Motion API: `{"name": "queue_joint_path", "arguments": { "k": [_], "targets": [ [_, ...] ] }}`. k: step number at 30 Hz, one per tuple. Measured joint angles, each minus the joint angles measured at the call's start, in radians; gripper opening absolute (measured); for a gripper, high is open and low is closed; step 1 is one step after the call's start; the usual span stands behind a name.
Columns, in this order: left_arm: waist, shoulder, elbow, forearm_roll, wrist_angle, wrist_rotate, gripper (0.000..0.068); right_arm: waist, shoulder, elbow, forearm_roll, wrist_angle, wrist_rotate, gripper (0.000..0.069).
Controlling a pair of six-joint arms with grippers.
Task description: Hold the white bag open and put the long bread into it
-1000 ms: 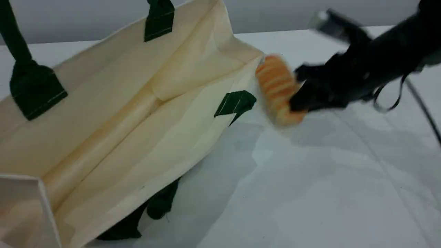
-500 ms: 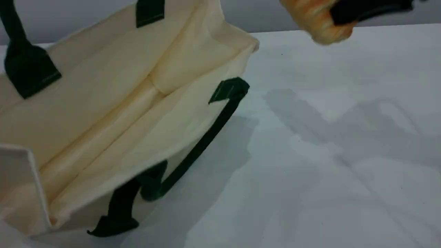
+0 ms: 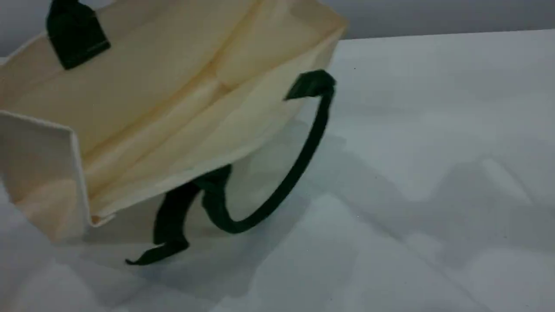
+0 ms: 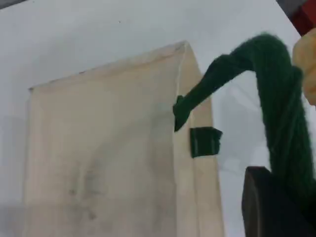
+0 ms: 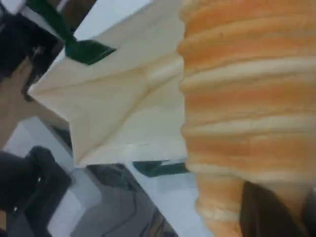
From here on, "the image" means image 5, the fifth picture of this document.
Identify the long ridged golden bread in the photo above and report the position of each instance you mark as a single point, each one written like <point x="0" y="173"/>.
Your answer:
<point x="247" y="98"/>

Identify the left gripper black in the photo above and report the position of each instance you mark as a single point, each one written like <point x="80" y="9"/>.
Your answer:
<point x="22" y="42"/>

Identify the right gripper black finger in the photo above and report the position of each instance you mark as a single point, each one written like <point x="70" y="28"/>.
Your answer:
<point x="311" y="214"/>
<point x="261" y="214"/>

